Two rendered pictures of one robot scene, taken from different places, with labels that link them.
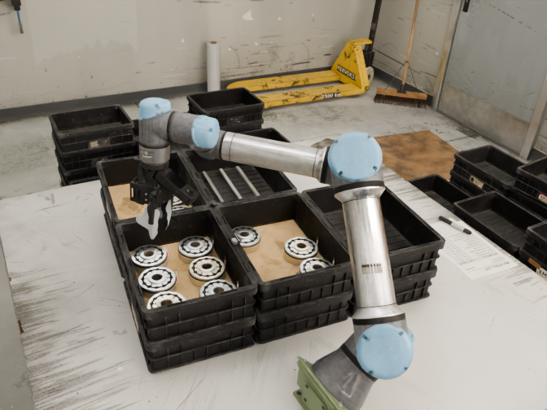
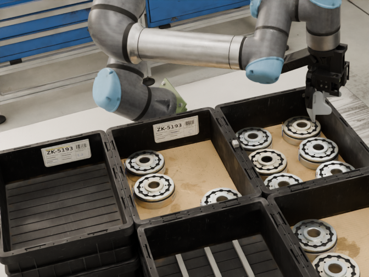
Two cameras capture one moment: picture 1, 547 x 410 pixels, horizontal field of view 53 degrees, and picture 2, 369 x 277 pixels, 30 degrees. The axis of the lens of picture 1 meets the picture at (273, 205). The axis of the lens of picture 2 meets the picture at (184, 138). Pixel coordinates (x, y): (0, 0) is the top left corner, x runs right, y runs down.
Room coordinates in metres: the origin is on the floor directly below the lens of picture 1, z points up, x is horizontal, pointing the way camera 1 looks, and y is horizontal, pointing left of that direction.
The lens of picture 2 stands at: (2.62, 0.29, 1.95)
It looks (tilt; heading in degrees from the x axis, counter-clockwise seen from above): 35 degrees down; 193
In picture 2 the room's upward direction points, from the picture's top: 5 degrees counter-clockwise
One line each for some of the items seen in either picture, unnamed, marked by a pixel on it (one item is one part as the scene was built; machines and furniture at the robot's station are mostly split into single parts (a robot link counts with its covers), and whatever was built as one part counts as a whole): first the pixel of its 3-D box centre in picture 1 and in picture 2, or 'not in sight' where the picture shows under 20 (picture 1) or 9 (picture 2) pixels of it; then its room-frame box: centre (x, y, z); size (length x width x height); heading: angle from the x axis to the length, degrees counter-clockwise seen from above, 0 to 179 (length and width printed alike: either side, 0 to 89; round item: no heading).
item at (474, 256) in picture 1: (464, 246); not in sight; (1.61, -0.70, 0.70); 0.33 x 0.23 x 0.01; 30
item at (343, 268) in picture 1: (282, 235); (178, 162); (1.31, -0.03, 0.92); 0.40 x 0.30 x 0.02; 25
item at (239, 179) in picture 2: (281, 249); (180, 178); (1.31, -0.03, 0.87); 0.40 x 0.30 x 0.11; 25
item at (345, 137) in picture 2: (183, 270); (291, 153); (1.18, 0.24, 0.87); 0.40 x 0.30 x 0.11; 25
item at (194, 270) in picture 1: (207, 268); (267, 161); (1.21, 0.18, 0.86); 0.10 x 0.10 x 0.01
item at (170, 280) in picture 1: (157, 279); (318, 149); (1.15, 0.31, 0.86); 0.10 x 0.10 x 0.01
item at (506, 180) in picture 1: (490, 189); not in sight; (2.72, -1.24, 0.31); 0.40 x 0.30 x 0.34; 30
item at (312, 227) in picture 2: not in sight; (313, 233); (1.47, 0.30, 0.86); 0.05 x 0.05 x 0.01
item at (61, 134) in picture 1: (95, 154); not in sight; (2.73, 1.03, 0.37); 0.40 x 0.30 x 0.45; 121
